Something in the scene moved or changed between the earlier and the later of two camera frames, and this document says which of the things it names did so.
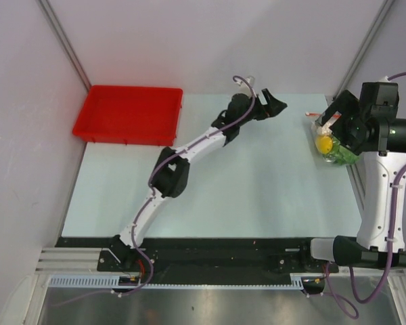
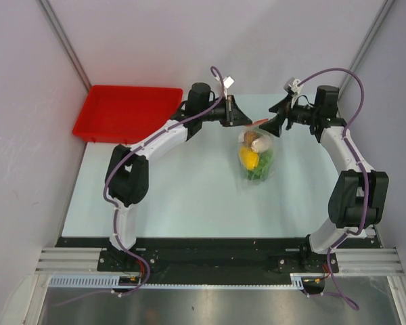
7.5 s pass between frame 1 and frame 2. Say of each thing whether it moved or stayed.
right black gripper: moved
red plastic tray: stayed
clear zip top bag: moved
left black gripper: moved
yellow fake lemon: moved
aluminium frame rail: stayed
